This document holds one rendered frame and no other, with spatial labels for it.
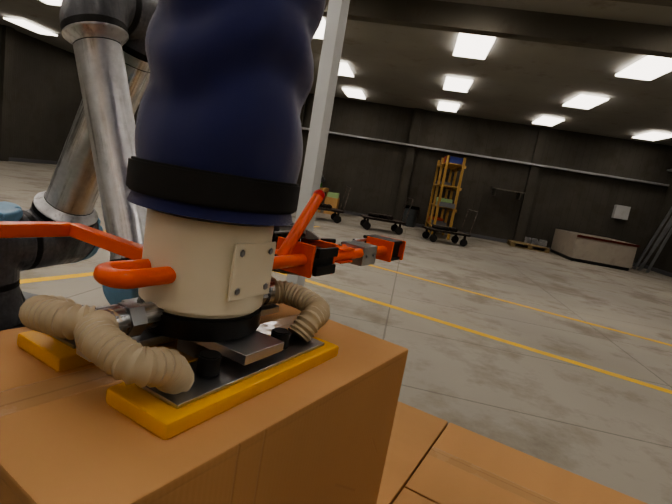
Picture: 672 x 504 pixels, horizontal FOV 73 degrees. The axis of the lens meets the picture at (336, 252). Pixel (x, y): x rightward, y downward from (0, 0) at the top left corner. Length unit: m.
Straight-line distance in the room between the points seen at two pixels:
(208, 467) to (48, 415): 0.17
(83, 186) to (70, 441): 0.84
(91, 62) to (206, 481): 0.77
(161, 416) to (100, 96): 0.65
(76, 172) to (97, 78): 0.32
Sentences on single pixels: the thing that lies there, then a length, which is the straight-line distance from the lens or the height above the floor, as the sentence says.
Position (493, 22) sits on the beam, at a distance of 7.60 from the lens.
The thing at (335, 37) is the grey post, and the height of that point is 2.29.
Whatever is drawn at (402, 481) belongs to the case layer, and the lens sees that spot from 1.24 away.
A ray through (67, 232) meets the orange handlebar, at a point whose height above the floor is 1.08.
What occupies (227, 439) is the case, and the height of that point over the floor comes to 0.95.
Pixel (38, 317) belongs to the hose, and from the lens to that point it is 0.61.
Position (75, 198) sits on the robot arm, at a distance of 1.29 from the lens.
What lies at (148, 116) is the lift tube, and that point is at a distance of 0.60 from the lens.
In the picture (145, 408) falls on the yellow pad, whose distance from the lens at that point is 0.53.
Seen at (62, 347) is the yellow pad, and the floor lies 0.97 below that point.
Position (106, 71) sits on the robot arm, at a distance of 1.00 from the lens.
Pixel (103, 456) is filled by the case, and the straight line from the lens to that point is 0.50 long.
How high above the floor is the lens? 1.24
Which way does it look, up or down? 9 degrees down
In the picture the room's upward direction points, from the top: 10 degrees clockwise
